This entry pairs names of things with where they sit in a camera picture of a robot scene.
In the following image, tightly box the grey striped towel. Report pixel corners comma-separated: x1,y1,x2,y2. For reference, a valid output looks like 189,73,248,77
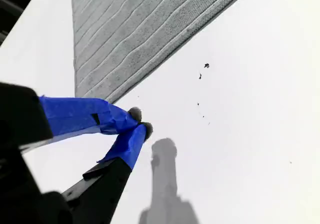
68,0,257,105

